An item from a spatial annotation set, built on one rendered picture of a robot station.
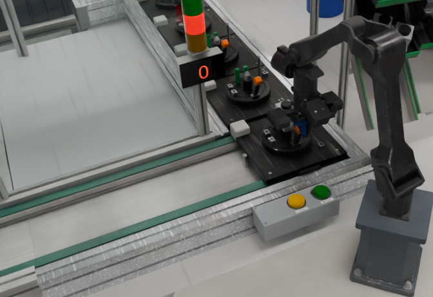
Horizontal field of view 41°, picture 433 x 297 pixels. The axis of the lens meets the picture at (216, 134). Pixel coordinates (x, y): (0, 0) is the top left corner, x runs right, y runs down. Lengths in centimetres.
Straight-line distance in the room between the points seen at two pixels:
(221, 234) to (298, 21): 119
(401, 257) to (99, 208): 77
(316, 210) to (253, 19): 119
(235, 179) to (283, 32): 91
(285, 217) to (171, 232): 28
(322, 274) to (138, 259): 44
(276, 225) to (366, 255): 22
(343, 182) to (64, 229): 73
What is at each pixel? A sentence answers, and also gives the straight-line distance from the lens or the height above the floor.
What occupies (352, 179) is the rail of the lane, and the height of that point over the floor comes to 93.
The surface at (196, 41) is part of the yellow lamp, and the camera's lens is 144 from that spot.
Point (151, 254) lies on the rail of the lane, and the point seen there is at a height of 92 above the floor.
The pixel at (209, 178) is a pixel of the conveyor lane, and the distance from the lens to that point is 159.
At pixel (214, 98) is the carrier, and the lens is 178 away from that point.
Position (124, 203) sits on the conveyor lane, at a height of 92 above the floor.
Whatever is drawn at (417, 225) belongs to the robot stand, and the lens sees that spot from 129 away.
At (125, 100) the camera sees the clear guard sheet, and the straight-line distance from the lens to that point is 152.
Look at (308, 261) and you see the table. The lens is 146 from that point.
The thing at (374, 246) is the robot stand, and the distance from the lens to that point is 133.
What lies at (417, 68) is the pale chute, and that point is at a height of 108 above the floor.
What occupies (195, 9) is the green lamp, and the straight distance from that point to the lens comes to 140.
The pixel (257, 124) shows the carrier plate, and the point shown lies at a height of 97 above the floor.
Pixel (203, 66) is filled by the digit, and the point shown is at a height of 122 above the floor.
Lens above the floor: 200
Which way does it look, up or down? 39 degrees down
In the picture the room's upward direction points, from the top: 6 degrees counter-clockwise
